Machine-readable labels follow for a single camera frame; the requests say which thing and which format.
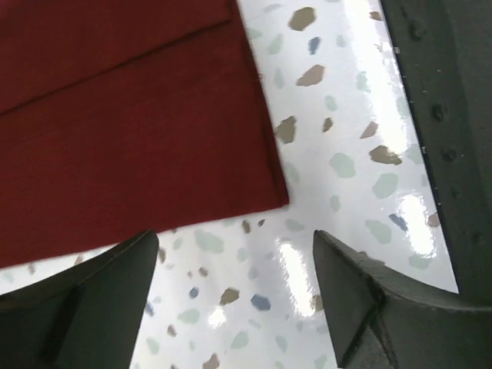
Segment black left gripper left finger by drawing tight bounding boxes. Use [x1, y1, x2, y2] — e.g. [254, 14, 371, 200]
[1, 231, 159, 369]

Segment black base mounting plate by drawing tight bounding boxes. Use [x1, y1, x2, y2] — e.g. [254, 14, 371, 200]
[382, 1, 491, 299]

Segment dark red t shirt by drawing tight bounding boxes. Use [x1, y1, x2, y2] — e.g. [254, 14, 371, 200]
[1, 1, 289, 267]

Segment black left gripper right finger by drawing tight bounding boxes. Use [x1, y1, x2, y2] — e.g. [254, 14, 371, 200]
[313, 230, 491, 369]

